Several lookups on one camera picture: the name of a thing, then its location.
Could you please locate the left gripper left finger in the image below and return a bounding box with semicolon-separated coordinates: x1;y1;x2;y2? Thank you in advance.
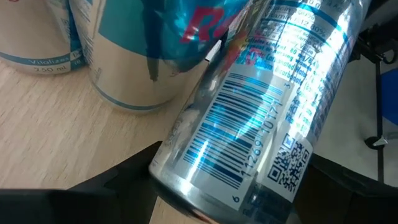
0;141;163;224

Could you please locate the blue box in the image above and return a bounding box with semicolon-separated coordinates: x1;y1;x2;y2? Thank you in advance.
381;68;398;125

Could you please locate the blue silver Red Bull can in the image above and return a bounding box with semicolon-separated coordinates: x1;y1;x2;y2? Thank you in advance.
68;0;224;113
0;0;86;75
148;0;373;224

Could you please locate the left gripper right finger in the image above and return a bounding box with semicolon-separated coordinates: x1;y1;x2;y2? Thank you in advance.
295;154;398;224

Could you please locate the black wheeled stand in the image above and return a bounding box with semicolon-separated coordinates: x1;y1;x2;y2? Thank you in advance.
353;15;398;184

